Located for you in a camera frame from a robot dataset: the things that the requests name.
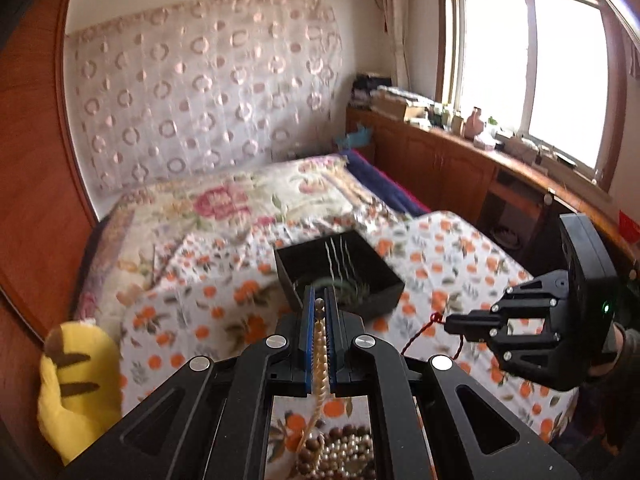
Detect circle pattern sheer curtain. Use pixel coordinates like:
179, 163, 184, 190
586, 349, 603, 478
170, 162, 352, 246
65, 0, 346, 198

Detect brown wooden bead bracelet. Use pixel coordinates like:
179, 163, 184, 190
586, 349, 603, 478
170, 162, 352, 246
295, 424, 376, 480

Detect dark blue blanket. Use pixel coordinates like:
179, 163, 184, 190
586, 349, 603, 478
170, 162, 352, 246
345, 149, 433, 216

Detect wooden frame window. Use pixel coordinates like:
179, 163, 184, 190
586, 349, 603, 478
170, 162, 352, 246
435, 0, 640, 201

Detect red cord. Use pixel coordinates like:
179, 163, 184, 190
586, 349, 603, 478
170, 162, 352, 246
400, 311, 466, 361

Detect long wooden cabinet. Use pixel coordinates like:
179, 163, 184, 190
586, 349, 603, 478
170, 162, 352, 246
345, 105, 640, 271

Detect white pearl necklace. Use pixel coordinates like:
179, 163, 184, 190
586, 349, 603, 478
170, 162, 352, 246
299, 297, 375, 480

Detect orange fruit print sheet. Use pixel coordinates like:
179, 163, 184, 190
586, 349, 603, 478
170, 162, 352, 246
120, 210, 581, 480

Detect pile of dark clothes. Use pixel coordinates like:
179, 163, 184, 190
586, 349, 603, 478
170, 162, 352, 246
351, 74, 393, 110

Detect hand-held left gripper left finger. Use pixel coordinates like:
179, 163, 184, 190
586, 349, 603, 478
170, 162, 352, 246
57, 284, 317, 480

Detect pale green jade bangle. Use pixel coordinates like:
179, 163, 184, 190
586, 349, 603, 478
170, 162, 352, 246
315, 275, 373, 306

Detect blue plastic bag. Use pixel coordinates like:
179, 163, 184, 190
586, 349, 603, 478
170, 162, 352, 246
335, 125, 376, 151

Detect cardboard box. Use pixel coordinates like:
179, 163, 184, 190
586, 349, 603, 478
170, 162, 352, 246
370, 95, 431, 121

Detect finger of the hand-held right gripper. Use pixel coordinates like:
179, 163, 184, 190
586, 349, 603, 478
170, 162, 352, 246
444, 270, 572, 329
444, 319, 584, 392

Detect cream patterned window curtain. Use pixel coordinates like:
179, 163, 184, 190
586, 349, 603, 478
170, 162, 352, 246
372, 0, 413, 93

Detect black square box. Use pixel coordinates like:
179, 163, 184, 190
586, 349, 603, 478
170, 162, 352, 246
274, 230, 406, 321

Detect pink vase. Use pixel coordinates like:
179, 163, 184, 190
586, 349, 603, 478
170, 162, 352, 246
462, 106, 485, 140

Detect person's right forearm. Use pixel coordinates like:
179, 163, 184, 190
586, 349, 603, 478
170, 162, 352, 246
587, 322, 640, 401

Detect floral quilt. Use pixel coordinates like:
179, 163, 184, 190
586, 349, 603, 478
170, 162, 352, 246
75, 155, 411, 321

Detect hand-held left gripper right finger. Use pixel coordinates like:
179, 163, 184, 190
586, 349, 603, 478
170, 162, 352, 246
324, 285, 583, 480

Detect stack of papers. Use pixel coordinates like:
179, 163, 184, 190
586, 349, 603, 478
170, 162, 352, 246
377, 85, 436, 106

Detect yellow plush toy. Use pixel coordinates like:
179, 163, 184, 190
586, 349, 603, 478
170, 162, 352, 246
39, 321, 123, 466

